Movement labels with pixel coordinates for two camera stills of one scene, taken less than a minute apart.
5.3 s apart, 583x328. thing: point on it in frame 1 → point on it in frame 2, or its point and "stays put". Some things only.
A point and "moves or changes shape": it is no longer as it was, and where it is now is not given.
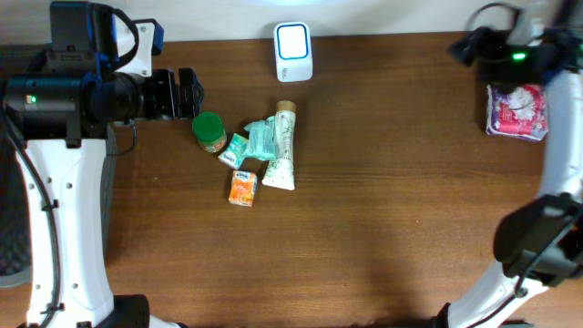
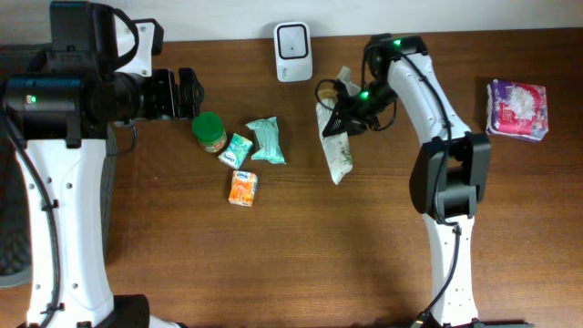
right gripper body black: x=467 y=47 → x=353 y=114
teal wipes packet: x=261 y=139 moves or changes shape
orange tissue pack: x=242 y=189 stays put
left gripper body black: x=165 y=94 stays put
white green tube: x=281 y=173 → x=337 y=147
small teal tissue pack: x=234 y=155 stays put
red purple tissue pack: x=517 y=110 stays put
